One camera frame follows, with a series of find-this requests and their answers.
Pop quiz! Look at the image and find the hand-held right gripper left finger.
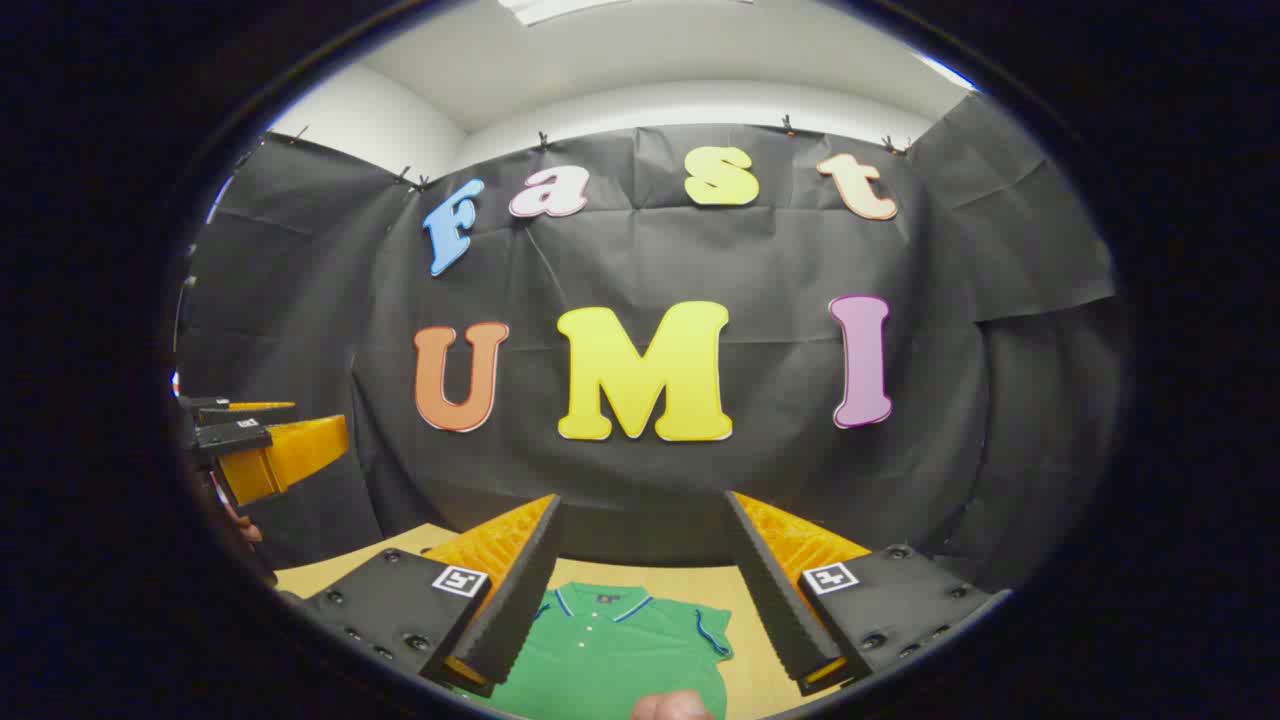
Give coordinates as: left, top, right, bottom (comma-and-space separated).
278, 493, 563, 699

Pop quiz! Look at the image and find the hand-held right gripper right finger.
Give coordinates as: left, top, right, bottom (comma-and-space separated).
724, 490, 1011, 697

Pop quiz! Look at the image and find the green T-shirt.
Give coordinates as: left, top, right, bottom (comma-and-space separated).
455, 582, 736, 720

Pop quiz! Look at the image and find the black backdrop cloth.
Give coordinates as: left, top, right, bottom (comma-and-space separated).
175, 92, 1119, 601

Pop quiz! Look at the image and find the white ceiling light panel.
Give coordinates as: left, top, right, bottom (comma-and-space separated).
498, 0, 756, 27

